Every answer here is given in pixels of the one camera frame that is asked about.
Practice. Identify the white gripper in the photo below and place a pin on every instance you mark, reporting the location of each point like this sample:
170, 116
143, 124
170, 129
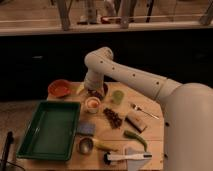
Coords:
94, 81

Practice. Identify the orange apple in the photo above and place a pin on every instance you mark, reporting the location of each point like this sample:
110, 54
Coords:
93, 104

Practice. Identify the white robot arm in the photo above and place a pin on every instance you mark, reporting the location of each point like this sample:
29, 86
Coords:
187, 109

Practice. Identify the green plastic cup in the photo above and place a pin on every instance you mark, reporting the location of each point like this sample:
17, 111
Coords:
117, 97

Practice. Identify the small metal cup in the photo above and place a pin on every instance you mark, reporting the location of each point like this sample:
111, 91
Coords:
85, 146

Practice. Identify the dark brown plate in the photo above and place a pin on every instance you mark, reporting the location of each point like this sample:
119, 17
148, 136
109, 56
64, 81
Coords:
104, 90

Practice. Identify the orange bowl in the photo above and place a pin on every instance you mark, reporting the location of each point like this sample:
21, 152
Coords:
59, 88

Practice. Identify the blue sponge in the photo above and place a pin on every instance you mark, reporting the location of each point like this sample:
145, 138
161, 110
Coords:
86, 129

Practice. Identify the bunch of dark grapes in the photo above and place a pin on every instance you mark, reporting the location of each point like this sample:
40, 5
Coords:
113, 118

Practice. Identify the silver fork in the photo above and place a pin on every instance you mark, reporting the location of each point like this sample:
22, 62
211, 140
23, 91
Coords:
138, 108

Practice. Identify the brown and white block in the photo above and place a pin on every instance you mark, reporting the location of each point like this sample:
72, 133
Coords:
136, 122

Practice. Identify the green chili pepper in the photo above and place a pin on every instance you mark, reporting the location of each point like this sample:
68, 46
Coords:
135, 136

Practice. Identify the yellow banana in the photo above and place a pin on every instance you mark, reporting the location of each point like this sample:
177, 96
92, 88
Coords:
103, 146

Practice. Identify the green plastic tray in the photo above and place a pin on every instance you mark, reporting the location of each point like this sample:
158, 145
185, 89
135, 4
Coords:
51, 133

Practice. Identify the white toy space shuttle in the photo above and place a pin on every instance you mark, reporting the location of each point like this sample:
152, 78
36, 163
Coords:
135, 159

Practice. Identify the black pole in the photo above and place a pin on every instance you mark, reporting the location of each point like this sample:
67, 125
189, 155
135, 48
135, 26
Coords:
5, 154

